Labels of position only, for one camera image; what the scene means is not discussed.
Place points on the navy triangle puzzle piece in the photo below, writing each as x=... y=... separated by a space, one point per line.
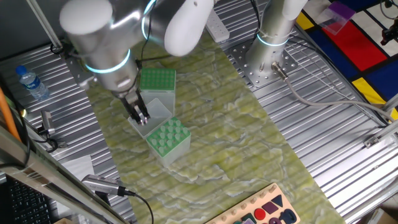
x=278 y=200

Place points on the white power strip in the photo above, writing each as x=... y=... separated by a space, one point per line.
x=217 y=29

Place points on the clear tip box green rack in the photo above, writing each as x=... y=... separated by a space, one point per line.
x=177 y=149
x=157 y=79

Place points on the green marble patterned mat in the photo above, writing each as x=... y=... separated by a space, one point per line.
x=224 y=130

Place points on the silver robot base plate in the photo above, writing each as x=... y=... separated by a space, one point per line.
x=245 y=71

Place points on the purple rack tip box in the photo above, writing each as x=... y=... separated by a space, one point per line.
x=337 y=15

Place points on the aluminium profile rail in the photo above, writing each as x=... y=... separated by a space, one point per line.
x=382 y=135

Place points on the cardboard carton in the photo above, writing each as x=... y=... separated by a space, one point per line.
x=385 y=217

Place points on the black keyboard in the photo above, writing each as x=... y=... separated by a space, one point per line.
x=28 y=205

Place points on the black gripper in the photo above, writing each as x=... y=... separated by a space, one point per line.
x=126 y=96

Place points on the red circle puzzle piece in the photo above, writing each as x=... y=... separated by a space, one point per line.
x=259 y=214

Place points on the green puzzle piece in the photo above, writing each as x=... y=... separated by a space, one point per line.
x=248 y=219

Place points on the white paper sheet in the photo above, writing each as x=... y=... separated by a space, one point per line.
x=79 y=168

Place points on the aluminium frame beam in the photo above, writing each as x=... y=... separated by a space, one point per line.
x=37 y=168

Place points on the clear water bottle blue cap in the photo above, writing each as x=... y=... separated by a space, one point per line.
x=32 y=84

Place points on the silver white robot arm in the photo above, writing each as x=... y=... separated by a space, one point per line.
x=102 y=40

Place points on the wooden shape puzzle board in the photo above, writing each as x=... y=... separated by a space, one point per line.
x=231 y=217

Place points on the thin silver rod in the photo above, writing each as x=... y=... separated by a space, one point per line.
x=43 y=23

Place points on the silver camera mount bracket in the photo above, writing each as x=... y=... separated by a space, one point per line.
x=81 y=81

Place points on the colour block floor mat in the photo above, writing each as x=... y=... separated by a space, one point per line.
x=357 y=49

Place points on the purple square puzzle piece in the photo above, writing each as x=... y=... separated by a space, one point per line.
x=270 y=208

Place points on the silver depth camera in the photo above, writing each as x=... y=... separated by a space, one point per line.
x=99 y=184

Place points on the orange pipe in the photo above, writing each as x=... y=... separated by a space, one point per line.
x=7 y=118

